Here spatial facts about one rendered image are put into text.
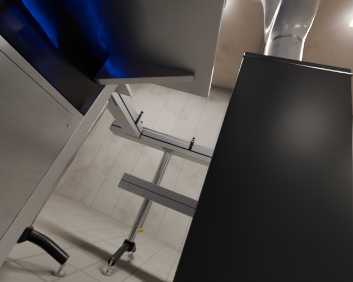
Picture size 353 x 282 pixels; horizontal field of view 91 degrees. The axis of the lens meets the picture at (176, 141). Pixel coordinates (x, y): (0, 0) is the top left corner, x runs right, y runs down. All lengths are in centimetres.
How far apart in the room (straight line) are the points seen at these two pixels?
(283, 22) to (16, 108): 85
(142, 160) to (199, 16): 283
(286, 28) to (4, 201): 100
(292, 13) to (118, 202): 299
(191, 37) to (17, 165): 59
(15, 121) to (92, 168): 298
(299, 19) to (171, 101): 309
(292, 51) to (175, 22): 37
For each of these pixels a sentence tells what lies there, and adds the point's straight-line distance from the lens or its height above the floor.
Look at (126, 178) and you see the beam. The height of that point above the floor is 51.
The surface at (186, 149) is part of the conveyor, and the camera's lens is 138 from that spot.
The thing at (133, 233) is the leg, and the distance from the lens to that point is 138.
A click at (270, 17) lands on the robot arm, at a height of 129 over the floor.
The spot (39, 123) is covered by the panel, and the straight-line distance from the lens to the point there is 62.
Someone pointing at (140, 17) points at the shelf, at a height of 86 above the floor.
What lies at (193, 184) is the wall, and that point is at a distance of 295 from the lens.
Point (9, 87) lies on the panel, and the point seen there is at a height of 53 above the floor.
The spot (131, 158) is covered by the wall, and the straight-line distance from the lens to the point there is 326.
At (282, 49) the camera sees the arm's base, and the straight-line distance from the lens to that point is 70.
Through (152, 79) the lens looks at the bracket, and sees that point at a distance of 66.
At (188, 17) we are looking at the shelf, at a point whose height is 86.
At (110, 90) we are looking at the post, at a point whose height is 76.
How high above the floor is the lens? 41
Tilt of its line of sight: 21 degrees up
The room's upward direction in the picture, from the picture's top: 22 degrees clockwise
